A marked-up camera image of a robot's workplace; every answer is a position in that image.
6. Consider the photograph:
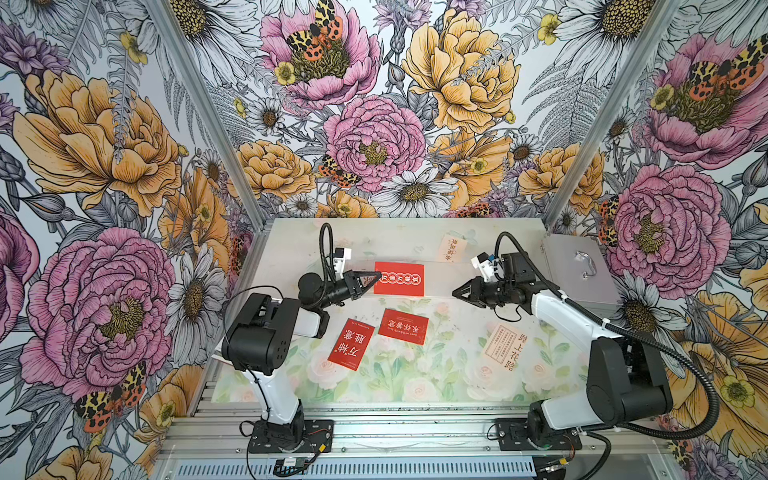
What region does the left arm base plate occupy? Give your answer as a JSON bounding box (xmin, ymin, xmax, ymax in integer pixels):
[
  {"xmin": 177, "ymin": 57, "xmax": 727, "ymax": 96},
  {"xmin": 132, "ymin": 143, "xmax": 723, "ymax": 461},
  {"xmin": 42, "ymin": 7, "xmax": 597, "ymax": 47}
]
[{"xmin": 247, "ymin": 419, "xmax": 335, "ymax": 454}]

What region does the aluminium rail frame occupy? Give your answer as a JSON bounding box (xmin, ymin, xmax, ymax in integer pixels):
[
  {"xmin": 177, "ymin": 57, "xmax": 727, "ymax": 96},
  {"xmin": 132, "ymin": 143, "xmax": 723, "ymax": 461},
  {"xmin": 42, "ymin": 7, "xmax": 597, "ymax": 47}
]
[{"xmin": 149, "ymin": 383, "xmax": 679, "ymax": 480}]

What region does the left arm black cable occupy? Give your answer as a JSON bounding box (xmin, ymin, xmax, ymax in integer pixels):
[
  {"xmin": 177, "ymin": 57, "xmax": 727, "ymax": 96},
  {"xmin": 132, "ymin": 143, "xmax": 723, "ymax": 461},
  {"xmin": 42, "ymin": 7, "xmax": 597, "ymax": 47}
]
[{"xmin": 221, "ymin": 222, "xmax": 337, "ymax": 421}]

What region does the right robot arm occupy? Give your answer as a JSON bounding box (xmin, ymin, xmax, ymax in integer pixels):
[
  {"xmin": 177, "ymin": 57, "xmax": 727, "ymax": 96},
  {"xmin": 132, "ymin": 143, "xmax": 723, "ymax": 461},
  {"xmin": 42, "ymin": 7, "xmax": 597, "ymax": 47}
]
[{"xmin": 452, "ymin": 252, "xmax": 673, "ymax": 448}]

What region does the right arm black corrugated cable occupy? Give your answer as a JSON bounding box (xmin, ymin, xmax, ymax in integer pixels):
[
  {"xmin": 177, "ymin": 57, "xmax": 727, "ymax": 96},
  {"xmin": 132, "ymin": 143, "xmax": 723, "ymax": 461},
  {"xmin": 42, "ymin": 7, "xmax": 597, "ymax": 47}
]
[{"xmin": 494, "ymin": 231, "xmax": 721, "ymax": 480}]

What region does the red card with white characters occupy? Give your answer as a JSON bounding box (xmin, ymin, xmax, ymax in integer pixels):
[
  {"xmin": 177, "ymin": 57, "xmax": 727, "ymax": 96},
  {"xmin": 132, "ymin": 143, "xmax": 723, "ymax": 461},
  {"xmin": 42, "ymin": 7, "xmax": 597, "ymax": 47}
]
[{"xmin": 328, "ymin": 319, "xmax": 375, "ymax": 371}]

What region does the pink photo album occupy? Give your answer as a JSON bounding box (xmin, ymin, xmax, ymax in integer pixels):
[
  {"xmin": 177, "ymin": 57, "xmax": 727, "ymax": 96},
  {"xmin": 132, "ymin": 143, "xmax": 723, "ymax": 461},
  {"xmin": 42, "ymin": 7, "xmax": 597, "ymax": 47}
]
[{"xmin": 353, "ymin": 259, "xmax": 478, "ymax": 298}]

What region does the small pink card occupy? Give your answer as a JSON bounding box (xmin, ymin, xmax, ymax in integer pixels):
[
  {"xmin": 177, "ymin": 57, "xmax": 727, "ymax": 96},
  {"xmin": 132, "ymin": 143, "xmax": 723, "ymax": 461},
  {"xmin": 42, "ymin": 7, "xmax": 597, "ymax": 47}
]
[{"xmin": 437, "ymin": 234, "xmax": 468, "ymax": 263}]

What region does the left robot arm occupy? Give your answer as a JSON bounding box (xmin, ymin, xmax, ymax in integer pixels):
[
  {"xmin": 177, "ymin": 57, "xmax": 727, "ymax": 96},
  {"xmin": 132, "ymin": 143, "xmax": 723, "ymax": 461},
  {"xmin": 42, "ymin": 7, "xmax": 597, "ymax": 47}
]
[{"xmin": 217, "ymin": 270, "xmax": 382, "ymax": 453}]

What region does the red landscape greeting card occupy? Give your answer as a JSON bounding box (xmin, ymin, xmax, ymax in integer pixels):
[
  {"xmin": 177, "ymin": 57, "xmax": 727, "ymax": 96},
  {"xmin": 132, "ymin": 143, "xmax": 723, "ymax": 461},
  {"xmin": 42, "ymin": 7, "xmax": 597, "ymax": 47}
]
[{"xmin": 378, "ymin": 309, "xmax": 429, "ymax": 346}]

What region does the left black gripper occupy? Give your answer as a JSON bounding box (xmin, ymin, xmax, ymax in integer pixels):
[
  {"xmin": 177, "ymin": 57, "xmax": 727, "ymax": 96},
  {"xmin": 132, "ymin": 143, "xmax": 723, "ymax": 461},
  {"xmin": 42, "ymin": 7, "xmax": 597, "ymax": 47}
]
[{"xmin": 318, "ymin": 269, "xmax": 382, "ymax": 308}]

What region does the small green circuit board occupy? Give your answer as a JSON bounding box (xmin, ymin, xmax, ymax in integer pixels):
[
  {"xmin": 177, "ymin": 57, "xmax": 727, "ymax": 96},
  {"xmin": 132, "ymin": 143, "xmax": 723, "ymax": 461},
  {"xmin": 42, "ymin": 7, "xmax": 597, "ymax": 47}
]
[{"xmin": 272, "ymin": 457, "xmax": 307, "ymax": 478}]

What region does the silver metal case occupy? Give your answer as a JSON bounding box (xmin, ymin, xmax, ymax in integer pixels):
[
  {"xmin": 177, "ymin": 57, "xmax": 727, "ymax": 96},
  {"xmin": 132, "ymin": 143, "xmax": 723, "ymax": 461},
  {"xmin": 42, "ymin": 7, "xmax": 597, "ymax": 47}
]
[{"xmin": 542, "ymin": 234, "xmax": 620, "ymax": 310}]

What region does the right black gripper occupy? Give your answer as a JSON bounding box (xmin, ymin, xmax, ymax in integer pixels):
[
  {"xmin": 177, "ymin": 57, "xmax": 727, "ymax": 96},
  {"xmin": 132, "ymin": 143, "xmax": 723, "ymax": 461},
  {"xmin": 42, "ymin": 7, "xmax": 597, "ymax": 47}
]
[{"xmin": 453, "ymin": 275, "xmax": 516, "ymax": 311}]

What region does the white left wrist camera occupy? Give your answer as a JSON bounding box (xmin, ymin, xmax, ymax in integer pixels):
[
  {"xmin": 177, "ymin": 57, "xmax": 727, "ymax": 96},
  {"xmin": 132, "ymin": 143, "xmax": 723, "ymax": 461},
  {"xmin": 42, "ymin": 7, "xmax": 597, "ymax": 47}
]
[{"xmin": 332, "ymin": 247, "xmax": 352, "ymax": 279}]

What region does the cream card with framed text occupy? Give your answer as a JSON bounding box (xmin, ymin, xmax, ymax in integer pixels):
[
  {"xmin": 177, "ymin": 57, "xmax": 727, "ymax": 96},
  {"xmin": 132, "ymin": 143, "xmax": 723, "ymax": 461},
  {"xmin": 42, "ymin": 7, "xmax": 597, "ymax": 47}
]
[{"xmin": 483, "ymin": 324, "xmax": 528, "ymax": 371}]

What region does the red card with round emblem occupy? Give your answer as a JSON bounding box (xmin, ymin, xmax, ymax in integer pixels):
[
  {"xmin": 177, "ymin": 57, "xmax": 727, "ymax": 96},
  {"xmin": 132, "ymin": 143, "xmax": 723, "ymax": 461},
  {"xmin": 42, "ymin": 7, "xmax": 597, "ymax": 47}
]
[{"xmin": 374, "ymin": 262, "xmax": 425, "ymax": 297}]

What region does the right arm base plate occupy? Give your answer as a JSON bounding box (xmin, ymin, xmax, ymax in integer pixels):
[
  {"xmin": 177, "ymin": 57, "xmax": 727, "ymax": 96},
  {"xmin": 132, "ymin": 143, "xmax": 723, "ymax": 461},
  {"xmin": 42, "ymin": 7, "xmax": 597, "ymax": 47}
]
[{"xmin": 489, "ymin": 418, "xmax": 582, "ymax": 452}]

